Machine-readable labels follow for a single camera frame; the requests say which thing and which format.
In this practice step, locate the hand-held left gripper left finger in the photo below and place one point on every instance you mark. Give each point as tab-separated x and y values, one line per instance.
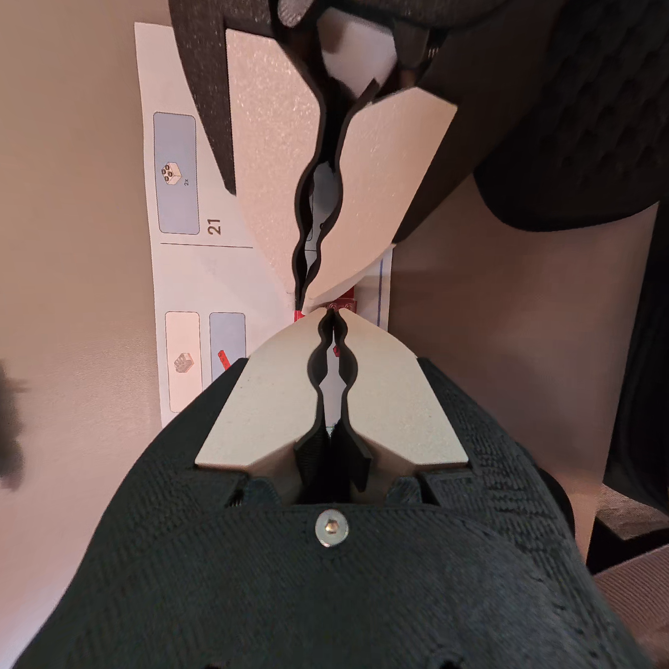
266	413

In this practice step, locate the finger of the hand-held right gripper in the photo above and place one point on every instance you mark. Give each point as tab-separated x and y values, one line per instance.
266	130
387	172

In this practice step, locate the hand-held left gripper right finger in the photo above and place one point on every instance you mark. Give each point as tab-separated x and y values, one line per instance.
402	413

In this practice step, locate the wide red toy plate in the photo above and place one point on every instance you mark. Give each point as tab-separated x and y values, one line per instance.
342	304

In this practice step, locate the instruction booklet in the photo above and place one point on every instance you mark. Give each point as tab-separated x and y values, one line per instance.
235	272

